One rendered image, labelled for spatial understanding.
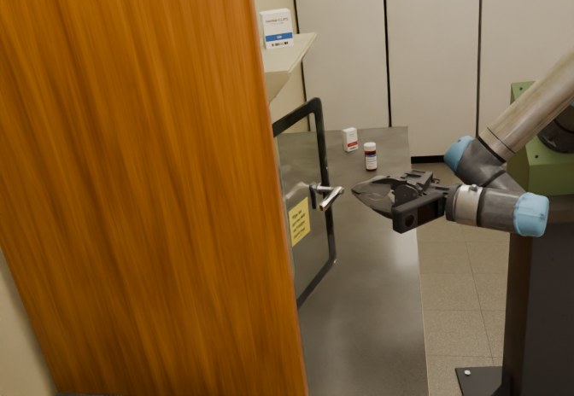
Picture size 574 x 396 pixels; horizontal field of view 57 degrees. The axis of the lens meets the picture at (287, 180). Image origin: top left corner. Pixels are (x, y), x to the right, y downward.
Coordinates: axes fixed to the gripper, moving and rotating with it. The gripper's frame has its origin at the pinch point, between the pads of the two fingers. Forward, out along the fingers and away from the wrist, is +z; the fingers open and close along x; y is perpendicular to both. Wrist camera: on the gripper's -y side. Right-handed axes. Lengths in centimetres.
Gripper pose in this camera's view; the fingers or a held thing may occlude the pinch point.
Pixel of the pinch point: (355, 192)
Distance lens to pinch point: 110.6
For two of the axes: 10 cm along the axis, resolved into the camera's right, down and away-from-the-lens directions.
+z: -8.6, -1.4, 5.0
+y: 5.1, -4.0, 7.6
